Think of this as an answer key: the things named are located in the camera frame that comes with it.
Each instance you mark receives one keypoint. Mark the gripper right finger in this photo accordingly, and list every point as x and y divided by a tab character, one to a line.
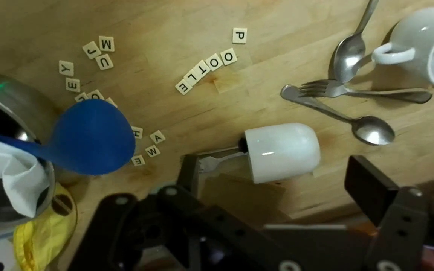
401	226

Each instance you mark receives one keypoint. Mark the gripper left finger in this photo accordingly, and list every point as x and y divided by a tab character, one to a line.
126	229

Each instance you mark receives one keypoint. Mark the blue plastic spoon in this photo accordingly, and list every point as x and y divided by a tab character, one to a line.
92	137

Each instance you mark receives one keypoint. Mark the silver spoon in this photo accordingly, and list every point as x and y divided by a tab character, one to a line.
349	56
371	130

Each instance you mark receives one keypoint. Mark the cream letter tile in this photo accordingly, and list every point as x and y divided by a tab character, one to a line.
106	44
192	77
95	94
239	35
214	61
72	85
228	57
152	151
183	87
91	50
66	68
104	61
157	137
80	97
138	160
137	132
110	101
202	69

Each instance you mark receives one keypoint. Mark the yellow soft object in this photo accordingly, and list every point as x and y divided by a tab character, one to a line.
40	237

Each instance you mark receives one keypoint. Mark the small metal fork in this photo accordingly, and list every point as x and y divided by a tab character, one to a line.
217	161

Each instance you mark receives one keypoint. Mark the white cloth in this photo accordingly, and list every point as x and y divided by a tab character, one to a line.
17	177

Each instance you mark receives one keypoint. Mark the silver fork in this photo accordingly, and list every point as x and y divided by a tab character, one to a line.
333	89

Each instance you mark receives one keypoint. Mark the steel bowl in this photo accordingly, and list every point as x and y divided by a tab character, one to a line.
17	101

